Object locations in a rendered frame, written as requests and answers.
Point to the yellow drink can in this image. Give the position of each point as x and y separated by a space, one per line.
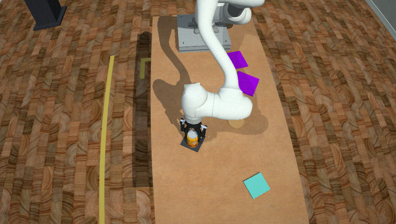
192 138

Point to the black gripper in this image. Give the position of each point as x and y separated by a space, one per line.
195 126

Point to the teal flat rectangular slab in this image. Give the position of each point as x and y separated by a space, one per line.
256 185

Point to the purple flat square tile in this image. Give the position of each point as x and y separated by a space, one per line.
237 59
247 83

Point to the dark grey square slate coaster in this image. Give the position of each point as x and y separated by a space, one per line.
196 149

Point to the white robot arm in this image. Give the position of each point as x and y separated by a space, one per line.
229 103

